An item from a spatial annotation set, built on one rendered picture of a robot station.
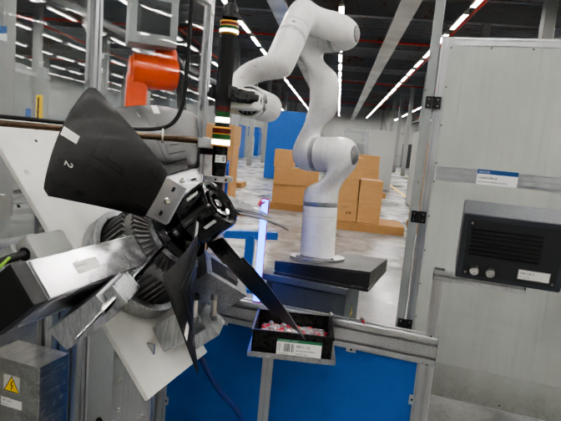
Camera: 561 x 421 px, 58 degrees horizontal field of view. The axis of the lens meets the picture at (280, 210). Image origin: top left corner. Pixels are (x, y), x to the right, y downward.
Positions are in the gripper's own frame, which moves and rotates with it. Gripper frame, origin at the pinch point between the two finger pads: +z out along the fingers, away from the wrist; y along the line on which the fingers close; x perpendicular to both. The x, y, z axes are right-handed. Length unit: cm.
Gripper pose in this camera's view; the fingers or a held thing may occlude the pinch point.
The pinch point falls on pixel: (224, 93)
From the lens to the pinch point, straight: 121.1
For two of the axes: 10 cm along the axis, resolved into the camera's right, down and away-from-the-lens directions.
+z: -3.1, 0.8, -9.5
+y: -9.5, -1.3, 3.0
